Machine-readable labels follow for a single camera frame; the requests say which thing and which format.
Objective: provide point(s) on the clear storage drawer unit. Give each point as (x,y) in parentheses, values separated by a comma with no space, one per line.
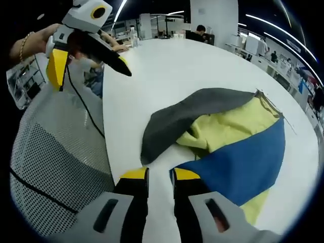
(22,81)

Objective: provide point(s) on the white mesh chair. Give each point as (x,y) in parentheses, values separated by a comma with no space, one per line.
(50,152)

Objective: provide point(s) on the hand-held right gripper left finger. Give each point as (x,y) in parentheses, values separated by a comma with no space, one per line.
(108,217)

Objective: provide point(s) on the clear plastic bottle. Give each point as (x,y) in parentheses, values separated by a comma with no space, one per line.
(134,38)

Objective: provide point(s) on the person's left hand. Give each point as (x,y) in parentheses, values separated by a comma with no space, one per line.
(44,39)

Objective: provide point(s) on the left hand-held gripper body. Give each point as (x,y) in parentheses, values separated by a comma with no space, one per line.
(83,17)

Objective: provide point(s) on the yellow blue grey garment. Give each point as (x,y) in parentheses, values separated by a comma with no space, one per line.
(240,162)

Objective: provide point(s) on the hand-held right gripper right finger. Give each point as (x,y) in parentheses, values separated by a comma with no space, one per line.
(202,222)

